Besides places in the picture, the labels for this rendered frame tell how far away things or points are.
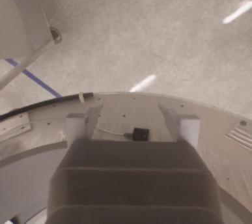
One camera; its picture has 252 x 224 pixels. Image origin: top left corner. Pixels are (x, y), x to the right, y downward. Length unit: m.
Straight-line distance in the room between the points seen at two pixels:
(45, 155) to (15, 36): 0.63
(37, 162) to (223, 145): 0.51
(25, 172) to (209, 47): 1.06
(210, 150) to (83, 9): 0.94
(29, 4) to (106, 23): 0.40
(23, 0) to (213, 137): 1.03
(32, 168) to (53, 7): 0.89
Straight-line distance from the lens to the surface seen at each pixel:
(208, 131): 0.60
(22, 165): 0.58
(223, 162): 0.54
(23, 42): 1.00
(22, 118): 0.77
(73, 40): 1.22
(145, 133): 0.54
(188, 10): 1.09
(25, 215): 0.98
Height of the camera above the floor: 1.05
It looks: 51 degrees down
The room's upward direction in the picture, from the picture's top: 168 degrees counter-clockwise
